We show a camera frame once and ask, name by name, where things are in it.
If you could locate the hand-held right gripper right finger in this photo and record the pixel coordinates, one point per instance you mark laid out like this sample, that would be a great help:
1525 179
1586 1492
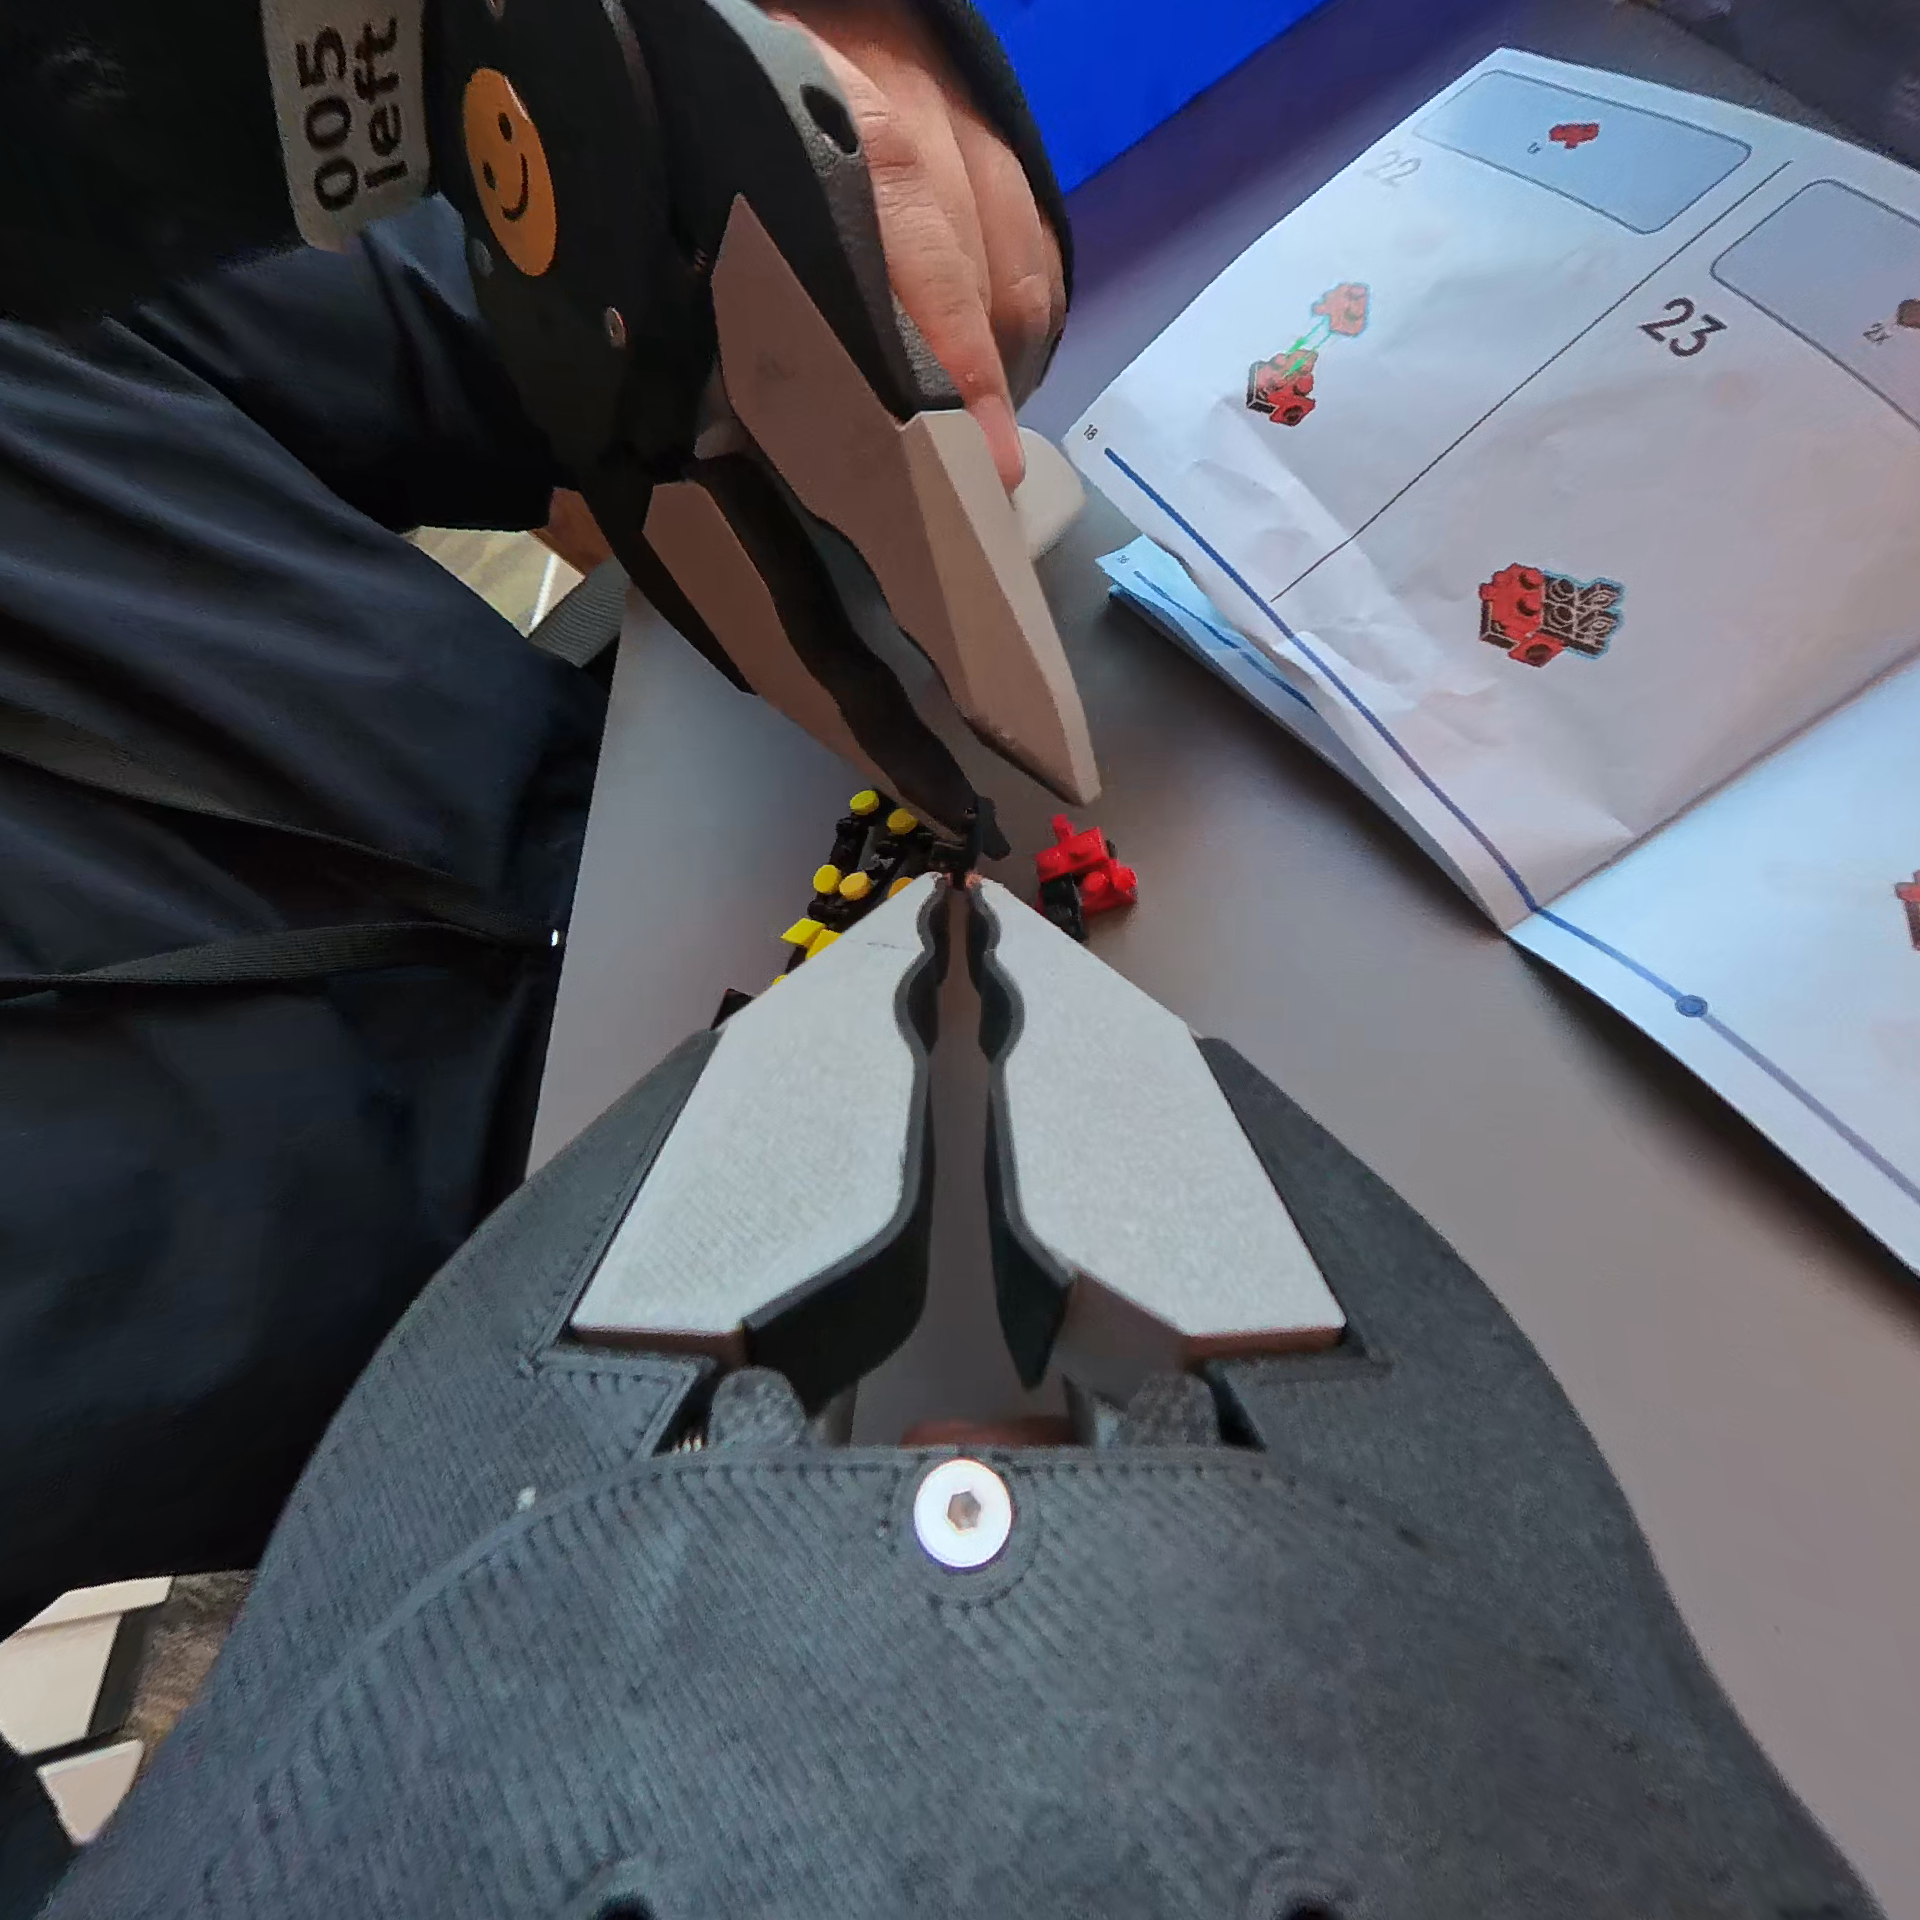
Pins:
1141 1172

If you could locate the blue board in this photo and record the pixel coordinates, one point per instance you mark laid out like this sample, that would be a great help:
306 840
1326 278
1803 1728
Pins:
1125 77

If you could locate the red lego assembly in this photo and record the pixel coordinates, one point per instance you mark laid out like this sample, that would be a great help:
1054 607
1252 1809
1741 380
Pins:
1085 873

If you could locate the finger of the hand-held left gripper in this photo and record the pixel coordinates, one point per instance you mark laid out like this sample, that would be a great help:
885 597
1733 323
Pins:
961 569
735 600

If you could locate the grey chair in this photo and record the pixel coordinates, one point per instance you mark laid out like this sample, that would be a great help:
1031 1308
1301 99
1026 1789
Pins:
580 616

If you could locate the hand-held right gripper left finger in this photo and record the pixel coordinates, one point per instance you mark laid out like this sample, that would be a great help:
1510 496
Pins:
765 1141

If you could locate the black yellow lego spider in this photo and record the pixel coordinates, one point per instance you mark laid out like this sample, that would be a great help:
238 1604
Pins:
857 885

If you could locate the person's left hand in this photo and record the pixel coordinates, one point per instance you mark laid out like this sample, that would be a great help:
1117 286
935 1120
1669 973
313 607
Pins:
961 224

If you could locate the lego instruction booklet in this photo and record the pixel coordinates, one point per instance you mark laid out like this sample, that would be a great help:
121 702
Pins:
1577 494

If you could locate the small black lego piece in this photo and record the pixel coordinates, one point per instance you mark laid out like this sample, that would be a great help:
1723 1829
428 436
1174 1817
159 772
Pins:
979 835

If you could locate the person's dark navy jacket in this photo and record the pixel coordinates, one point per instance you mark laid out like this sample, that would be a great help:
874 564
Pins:
254 1051

